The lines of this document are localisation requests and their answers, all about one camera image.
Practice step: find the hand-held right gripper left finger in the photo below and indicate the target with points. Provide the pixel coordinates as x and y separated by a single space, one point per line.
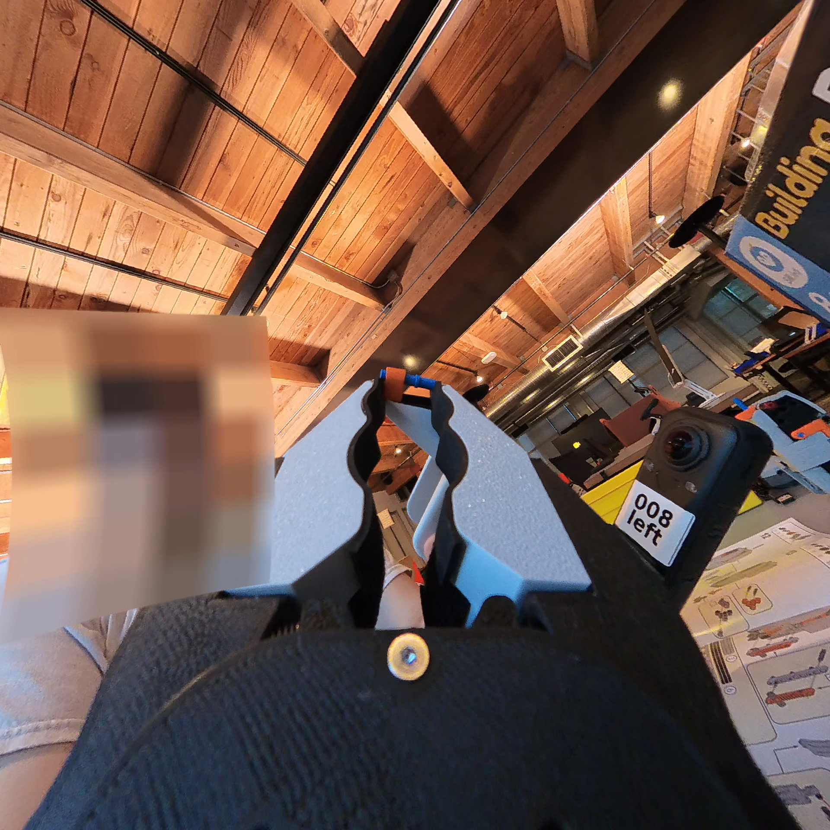
318 506

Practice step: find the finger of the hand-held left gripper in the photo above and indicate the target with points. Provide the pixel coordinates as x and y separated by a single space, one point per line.
425 512
415 426

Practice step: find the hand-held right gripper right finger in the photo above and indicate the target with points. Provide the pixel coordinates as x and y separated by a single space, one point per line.
512 512

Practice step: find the small blue toy pin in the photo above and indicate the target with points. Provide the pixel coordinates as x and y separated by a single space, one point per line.
421 381

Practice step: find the small orange toy connector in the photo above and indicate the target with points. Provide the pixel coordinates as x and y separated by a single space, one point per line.
394 378

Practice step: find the grey and orange toy model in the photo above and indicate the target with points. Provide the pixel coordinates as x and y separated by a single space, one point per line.
797 447

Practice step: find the yellow bin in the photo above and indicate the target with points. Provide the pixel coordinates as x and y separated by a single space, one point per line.
609 493

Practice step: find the printed instruction sheet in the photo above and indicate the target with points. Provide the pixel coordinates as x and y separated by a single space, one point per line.
778 616

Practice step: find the white vent grille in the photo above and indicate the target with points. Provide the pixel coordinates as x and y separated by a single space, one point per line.
561 353

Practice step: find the black round pendant lamp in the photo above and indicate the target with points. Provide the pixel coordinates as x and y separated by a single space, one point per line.
697 220

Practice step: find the person's grey shirt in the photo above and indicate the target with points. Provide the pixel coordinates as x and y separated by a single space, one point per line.
39 681

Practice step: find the black toy set box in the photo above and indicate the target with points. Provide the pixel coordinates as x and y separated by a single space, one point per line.
791 129

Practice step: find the black ceiling conduit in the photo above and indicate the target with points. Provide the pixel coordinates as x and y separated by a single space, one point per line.
194 78

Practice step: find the silver ventilation duct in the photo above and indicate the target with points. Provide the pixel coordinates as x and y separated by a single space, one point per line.
616 318

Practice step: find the black ceiling track rail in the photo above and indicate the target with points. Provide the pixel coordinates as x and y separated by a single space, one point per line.
337 162

